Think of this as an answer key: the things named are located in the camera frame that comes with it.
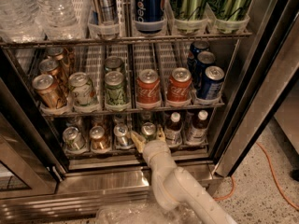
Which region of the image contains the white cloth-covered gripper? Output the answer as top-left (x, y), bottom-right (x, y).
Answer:
top-left (130, 124), bottom-right (177, 175)

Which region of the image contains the green soda can bottom shelf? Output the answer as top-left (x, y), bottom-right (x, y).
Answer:
top-left (141, 122), bottom-right (156, 141)

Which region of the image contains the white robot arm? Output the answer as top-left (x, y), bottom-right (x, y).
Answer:
top-left (130, 131), bottom-right (237, 224)

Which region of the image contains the silver can bottom shelf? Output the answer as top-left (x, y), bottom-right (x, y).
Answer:
top-left (113, 123), bottom-right (133, 149)

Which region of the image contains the orange-brown can bottom shelf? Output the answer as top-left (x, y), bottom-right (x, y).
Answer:
top-left (90, 126), bottom-right (110, 153)

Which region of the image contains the red Coca-Cola can left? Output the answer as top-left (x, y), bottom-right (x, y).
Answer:
top-left (136, 69), bottom-right (161, 108)

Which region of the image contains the red coca-cola can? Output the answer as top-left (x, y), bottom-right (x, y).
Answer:
top-left (166, 67), bottom-right (192, 106)
top-left (136, 69), bottom-right (161, 108)

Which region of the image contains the red Coca-Cola can right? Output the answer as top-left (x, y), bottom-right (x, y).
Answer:
top-left (166, 67), bottom-right (192, 106)

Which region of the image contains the green can middle shelf front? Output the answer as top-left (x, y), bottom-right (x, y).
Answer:
top-left (105, 71), bottom-right (129, 111)

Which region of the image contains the silver-green can bottom left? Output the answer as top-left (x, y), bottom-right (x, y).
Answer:
top-left (63, 126), bottom-right (86, 153)

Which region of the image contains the white-green can middle shelf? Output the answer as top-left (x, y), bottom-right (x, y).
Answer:
top-left (68, 72), bottom-right (98, 107)

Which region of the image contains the green can middle shelf back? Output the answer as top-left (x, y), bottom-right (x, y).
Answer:
top-left (104, 56), bottom-right (125, 74)

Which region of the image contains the blue Pepsi can front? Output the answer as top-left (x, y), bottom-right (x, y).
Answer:
top-left (197, 66), bottom-right (225, 100)

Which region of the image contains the stainless steel fridge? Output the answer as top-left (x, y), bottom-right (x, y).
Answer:
top-left (0, 0), bottom-right (299, 224)

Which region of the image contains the blue Pepsi can middle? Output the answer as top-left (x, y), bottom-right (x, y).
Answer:
top-left (193, 51), bottom-right (216, 89)

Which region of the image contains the blue Pepsi can back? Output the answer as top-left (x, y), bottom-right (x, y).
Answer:
top-left (187, 40), bottom-right (209, 73)

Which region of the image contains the gold can front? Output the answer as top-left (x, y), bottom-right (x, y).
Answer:
top-left (32, 74), bottom-right (67, 109)

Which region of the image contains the gold can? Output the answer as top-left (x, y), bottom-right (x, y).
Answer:
top-left (46, 46), bottom-right (73, 77)
top-left (32, 74), bottom-right (67, 109)
top-left (38, 59), bottom-right (68, 96)

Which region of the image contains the open fridge door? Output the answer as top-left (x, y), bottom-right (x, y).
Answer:
top-left (0, 77), bottom-right (70, 201)

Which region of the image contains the tall blue Pepsi can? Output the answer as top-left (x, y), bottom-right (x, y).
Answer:
top-left (135, 0), bottom-right (164, 34)

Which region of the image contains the gold can middle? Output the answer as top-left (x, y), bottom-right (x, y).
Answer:
top-left (38, 59), bottom-right (68, 96)

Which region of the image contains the gold can back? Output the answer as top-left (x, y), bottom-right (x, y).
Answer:
top-left (46, 46), bottom-right (73, 77)

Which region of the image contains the tall silver plaid can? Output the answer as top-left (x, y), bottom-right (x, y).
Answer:
top-left (92, 0), bottom-right (120, 40)

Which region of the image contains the tall green can left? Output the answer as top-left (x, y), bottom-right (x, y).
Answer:
top-left (170, 0), bottom-right (207, 34)

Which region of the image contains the tall green can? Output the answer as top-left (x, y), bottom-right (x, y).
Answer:
top-left (170, 0), bottom-right (207, 34)
top-left (208, 0), bottom-right (252, 34)

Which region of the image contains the tall green can right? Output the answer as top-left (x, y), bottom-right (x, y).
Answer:
top-left (208, 0), bottom-right (252, 34)

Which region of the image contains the brown bottle white cap left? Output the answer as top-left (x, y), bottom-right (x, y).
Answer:
top-left (164, 112), bottom-right (182, 147)

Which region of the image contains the brown bottle white cap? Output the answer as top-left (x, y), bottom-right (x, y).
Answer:
top-left (164, 112), bottom-right (182, 147)
top-left (186, 110), bottom-right (208, 145)

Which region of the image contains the brown bottle white cap right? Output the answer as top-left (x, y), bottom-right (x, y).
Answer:
top-left (186, 110), bottom-right (208, 145)

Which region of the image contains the clear plastic wrap bundle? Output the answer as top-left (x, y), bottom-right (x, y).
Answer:
top-left (95, 202), bottom-right (203, 224)

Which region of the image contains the clear water bottle right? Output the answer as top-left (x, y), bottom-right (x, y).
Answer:
top-left (37, 0), bottom-right (82, 40)

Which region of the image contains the clear water bottle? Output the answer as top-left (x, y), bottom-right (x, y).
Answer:
top-left (37, 0), bottom-right (82, 40)
top-left (0, 0), bottom-right (44, 43)

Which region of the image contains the clear water bottle left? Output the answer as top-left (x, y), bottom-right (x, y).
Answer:
top-left (0, 0), bottom-right (44, 43)

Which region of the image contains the orange cable on floor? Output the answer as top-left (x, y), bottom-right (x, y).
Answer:
top-left (213, 141), bottom-right (299, 211)

